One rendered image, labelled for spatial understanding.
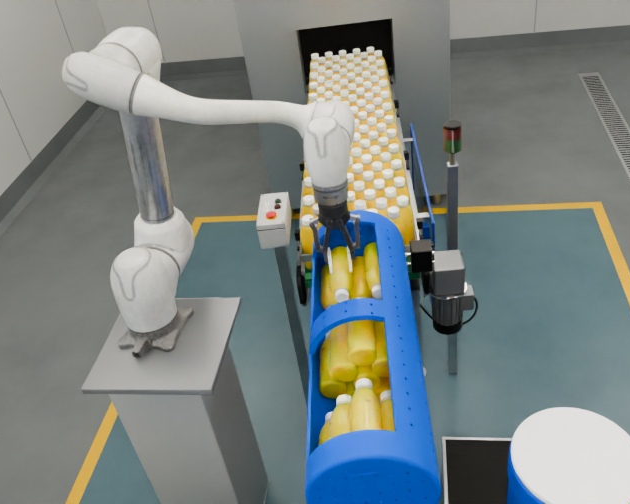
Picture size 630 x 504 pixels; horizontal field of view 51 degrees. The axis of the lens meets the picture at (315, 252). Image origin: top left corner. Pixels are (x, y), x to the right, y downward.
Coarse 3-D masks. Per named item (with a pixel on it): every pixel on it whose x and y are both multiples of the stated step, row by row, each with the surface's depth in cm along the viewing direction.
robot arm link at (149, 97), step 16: (144, 80) 152; (144, 96) 151; (160, 96) 152; (176, 96) 153; (144, 112) 154; (160, 112) 153; (176, 112) 153; (192, 112) 154; (208, 112) 155; (224, 112) 157; (240, 112) 160; (256, 112) 162; (272, 112) 164; (288, 112) 166; (304, 112) 166; (320, 112) 164; (336, 112) 165; (352, 112) 171; (304, 128) 166; (352, 128) 166
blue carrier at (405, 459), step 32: (352, 224) 199; (384, 224) 194; (320, 256) 207; (384, 256) 181; (320, 288) 200; (384, 288) 170; (320, 320) 167; (352, 320) 161; (384, 320) 160; (416, 352) 159; (416, 384) 149; (320, 416) 163; (416, 416) 140; (320, 448) 136; (352, 448) 130; (384, 448) 130; (416, 448) 133; (320, 480) 133; (352, 480) 133; (384, 480) 133; (416, 480) 132
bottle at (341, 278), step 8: (336, 248) 199; (344, 248) 198; (336, 256) 196; (344, 256) 195; (336, 264) 193; (344, 264) 192; (352, 264) 196; (336, 272) 190; (344, 272) 189; (352, 272) 193; (336, 280) 188; (344, 280) 187; (352, 280) 189; (336, 288) 187; (344, 288) 186
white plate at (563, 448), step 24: (552, 408) 155; (576, 408) 154; (528, 432) 151; (552, 432) 150; (576, 432) 149; (600, 432) 148; (624, 432) 148; (528, 456) 146; (552, 456) 145; (576, 456) 144; (600, 456) 144; (624, 456) 143; (528, 480) 141; (552, 480) 141; (576, 480) 140; (600, 480) 139; (624, 480) 138
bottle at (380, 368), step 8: (376, 328) 169; (384, 328) 168; (376, 336) 167; (384, 336) 166; (376, 344) 165; (384, 344) 164; (384, 352) 161; (376, 360) 161; (384, 360) 160; (376, 368) 162; (384, 368) 162; (384, 376) 163
